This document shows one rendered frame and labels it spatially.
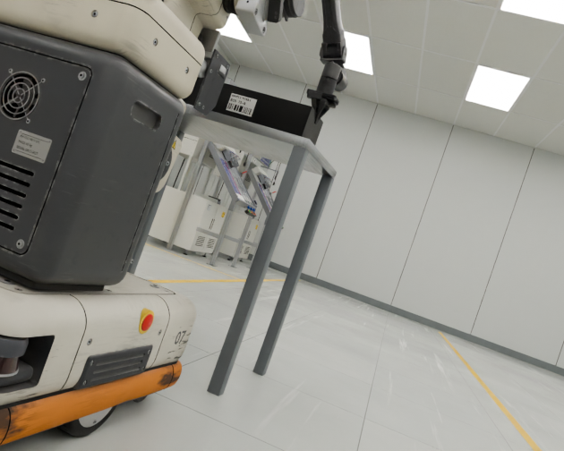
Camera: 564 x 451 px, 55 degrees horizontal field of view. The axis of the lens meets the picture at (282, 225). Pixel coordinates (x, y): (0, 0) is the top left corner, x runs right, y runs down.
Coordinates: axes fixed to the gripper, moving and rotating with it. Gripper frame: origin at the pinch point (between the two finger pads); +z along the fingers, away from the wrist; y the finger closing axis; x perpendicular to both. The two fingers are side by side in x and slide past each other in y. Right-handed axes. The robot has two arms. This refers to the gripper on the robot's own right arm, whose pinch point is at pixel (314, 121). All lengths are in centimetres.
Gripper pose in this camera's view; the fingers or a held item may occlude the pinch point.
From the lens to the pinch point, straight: 183.3
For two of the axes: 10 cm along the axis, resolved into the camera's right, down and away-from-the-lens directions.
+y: -9.0, -3.0, 3.0
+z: -3.2, 9.5, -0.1
